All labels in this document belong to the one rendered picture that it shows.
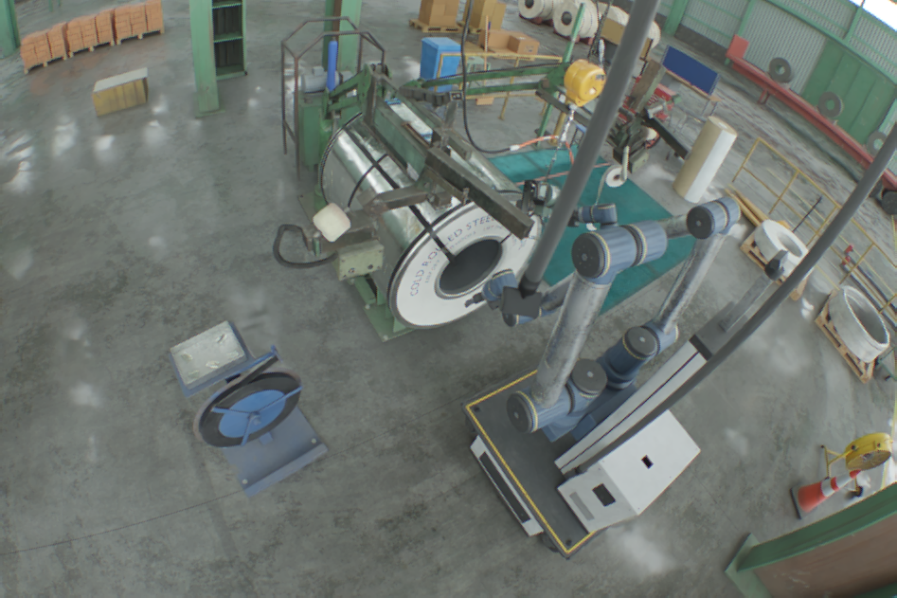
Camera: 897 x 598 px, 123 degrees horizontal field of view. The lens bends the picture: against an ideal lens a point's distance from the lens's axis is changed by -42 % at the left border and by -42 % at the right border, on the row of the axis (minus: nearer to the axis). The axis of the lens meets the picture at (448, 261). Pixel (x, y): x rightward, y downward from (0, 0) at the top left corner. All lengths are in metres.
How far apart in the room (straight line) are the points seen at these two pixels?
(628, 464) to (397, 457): 1.45
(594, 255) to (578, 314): 0.25
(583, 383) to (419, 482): 1.32
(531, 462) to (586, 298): 1.44
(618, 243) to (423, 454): 1.99
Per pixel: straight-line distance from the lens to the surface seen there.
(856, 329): 6.89
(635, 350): 2.26
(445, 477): 2.83
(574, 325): 1.50
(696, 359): 1.67
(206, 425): 2.16
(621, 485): 2.19
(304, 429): 2.89
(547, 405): 1.85
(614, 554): 3.15
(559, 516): 2.61
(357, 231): 1.53
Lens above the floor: 2.69
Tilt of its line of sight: 44 degrees down
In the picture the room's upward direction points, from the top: 15 degrees clockwise
